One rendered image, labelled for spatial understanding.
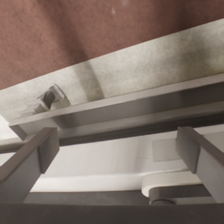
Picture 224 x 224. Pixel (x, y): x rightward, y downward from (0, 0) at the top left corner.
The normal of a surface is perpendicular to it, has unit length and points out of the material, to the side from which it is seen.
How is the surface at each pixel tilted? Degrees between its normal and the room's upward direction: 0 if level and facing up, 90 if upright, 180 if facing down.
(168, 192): 90
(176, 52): 0
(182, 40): 0
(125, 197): 90
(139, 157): 90
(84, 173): 90
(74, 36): 0
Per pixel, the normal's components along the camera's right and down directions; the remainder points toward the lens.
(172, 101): -0.12, 0.64
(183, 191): -0.33, -0.75
